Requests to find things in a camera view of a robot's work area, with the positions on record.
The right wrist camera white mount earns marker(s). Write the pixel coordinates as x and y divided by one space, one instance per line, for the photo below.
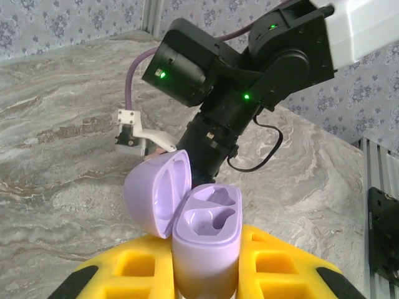
149 137

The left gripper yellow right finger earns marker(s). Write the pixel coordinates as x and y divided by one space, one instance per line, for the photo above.
280 271

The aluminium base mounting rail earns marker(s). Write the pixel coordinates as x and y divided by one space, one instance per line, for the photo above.
374 168

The aluminium frame corner post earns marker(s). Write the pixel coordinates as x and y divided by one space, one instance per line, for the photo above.
152 15

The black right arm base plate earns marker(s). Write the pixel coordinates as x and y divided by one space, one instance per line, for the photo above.
383 224

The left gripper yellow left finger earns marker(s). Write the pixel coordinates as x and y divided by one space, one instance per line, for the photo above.
131 271

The purple earbud charging case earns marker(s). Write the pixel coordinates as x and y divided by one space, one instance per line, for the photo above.
205 258

